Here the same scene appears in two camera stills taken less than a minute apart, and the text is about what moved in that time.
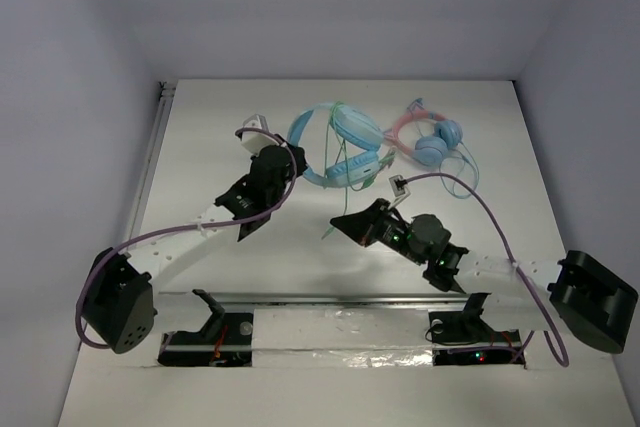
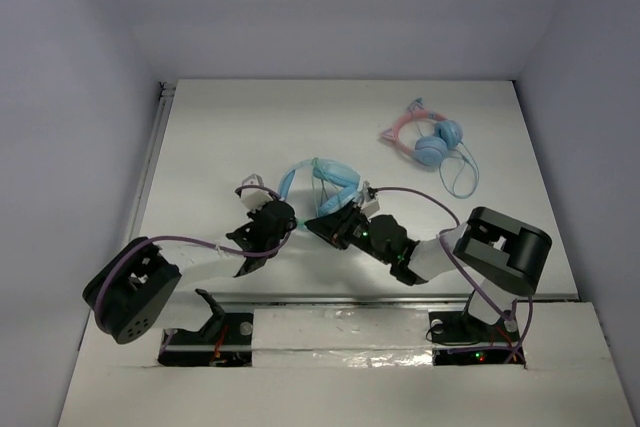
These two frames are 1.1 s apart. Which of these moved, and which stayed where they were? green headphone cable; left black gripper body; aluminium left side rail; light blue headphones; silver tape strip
Moved: left black gripper body; green headphone cable; light blue headphones
Stayed: aluminium left side rail; silver tape strip
